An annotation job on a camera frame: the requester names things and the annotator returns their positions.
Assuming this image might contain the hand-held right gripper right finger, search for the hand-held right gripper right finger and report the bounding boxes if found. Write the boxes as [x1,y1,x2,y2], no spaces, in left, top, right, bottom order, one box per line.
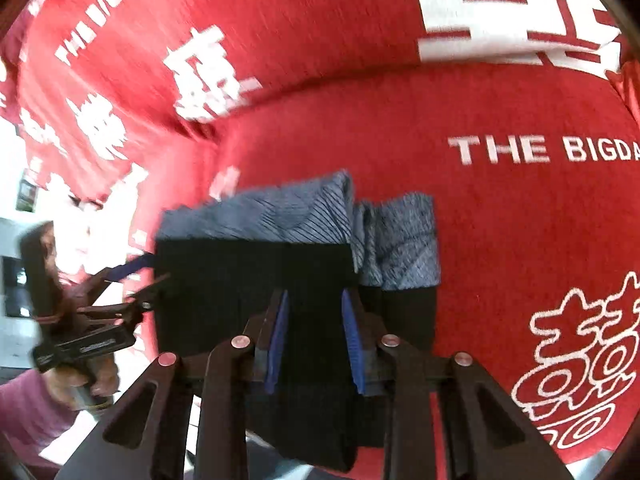
[341,287,574,480]

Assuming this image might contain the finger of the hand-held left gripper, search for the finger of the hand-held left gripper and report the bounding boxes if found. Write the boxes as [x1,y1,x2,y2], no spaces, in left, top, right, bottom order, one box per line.
[117,272,172,317]
[82,254,160,292]

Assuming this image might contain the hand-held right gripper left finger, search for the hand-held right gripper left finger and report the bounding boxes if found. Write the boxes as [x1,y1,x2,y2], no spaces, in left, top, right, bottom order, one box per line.
[55,289,291,480]

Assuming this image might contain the black pants with blue lining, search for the black pants with blue lining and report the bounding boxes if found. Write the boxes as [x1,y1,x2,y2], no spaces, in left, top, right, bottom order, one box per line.
[154,170,442,474]

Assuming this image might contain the person's left forearm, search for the person's left forearm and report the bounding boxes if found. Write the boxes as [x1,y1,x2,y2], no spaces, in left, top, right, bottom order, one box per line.
[0,369,77,467]

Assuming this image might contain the person's left hand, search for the person's left hand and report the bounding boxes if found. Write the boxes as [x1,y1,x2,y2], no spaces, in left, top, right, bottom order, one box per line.
[46,346,122,407]

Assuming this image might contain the dark rectangular object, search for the dark rectangular object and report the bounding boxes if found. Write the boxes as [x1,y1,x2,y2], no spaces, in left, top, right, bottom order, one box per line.
[0,255,32,319]

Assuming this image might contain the small dark framed object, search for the small dark framed object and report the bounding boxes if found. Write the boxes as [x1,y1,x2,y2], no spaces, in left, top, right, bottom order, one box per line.
[15,170,39,212]

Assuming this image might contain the red printed blanket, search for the red printed blanket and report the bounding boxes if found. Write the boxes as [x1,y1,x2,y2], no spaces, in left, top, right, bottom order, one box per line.
[0,0,640,476]

